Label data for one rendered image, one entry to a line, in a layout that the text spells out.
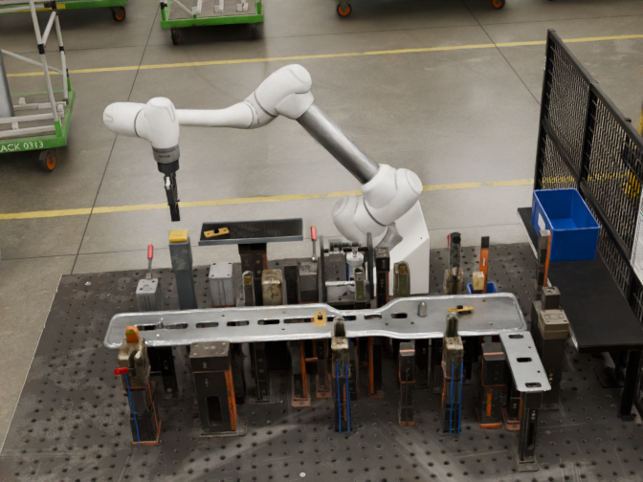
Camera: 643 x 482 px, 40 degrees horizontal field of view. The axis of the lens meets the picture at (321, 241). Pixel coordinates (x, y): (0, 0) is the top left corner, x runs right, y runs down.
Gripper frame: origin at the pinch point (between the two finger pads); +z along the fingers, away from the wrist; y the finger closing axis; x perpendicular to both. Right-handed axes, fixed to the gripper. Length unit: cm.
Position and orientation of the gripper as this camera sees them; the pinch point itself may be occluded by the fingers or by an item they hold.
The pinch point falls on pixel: (174, 211)
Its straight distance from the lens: 316.3
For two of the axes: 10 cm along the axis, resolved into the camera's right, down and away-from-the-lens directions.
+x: 10.0, -0.5, 0.0
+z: 0.4, 8.7, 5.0
